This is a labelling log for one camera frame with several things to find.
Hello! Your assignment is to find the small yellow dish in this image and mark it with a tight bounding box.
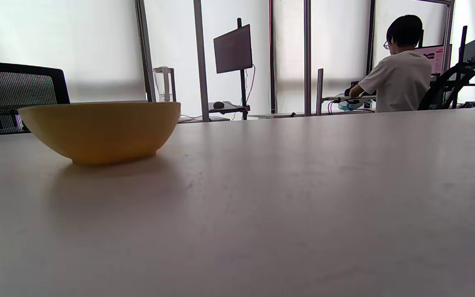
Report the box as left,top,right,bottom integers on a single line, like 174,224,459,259
18,102,181,165

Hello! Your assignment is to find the black computer tower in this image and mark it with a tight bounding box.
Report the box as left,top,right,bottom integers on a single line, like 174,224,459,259
209,18,251,121

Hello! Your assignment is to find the clear plastic pitcher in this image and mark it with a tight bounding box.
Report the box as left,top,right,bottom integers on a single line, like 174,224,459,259
153,67,177,102

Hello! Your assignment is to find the dark monitor screen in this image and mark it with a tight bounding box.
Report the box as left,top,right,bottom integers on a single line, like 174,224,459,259
214,24,253,74

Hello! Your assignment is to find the monitor with pink screen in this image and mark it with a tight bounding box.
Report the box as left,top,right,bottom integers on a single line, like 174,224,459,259
415,45,452,75

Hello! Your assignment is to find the black mesh office chair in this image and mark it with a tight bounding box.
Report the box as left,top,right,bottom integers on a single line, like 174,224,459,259
0,62,70,137

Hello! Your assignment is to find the aluminium frame post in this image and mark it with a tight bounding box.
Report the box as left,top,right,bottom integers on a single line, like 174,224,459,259
443,0,455,75
193,0,210,122
135,0,157,102
303,0,312,116

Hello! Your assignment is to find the dark metal post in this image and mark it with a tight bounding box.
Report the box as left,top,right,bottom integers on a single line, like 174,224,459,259
269,0,276,114

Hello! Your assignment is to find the short aluminium post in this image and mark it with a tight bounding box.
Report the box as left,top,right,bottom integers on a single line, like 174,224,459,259
317,68,324,116

